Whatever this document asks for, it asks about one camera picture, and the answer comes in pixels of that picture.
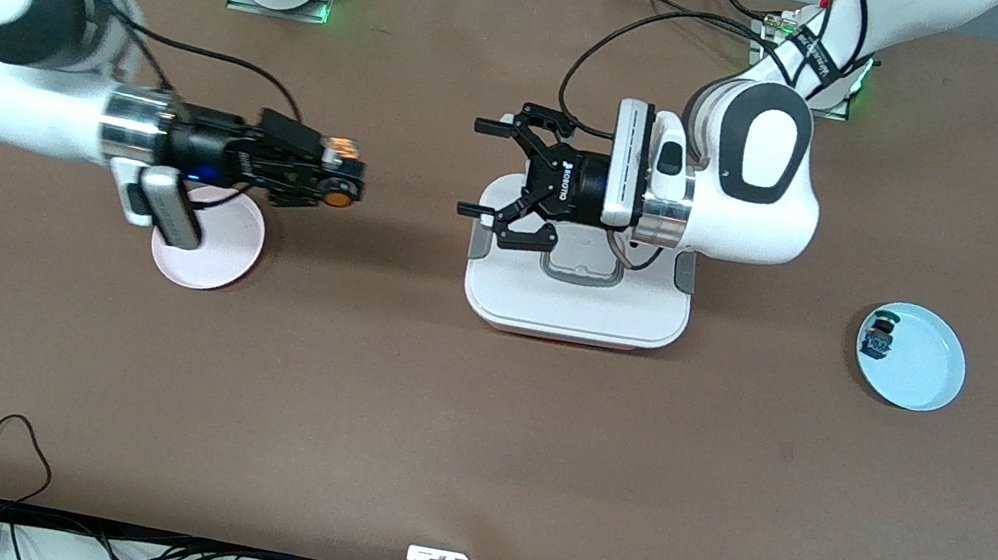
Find orange push-button switch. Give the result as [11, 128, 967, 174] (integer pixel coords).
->
[314, 135, 372, 215]

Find white lidded box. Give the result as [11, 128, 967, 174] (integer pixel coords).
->
[456, 166, 709, 361]

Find pink round plate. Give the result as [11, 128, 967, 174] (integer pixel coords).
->
[144, 177, 273, 300]

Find light blue round plate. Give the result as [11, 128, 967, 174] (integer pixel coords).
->
[846, 296, 976, 419]

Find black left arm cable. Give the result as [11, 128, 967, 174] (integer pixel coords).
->
[552, 0, 873, 176]

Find black cable on table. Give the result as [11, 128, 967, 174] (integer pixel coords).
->
[592, 0, 790, 50]

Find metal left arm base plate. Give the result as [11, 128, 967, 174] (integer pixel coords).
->
[739, 14, 881, 126]

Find green push-button switch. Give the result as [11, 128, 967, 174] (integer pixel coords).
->
[859, 306, 902, 362]

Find thin black looped cable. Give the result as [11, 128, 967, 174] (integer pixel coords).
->
[0, 412, 63, 512]

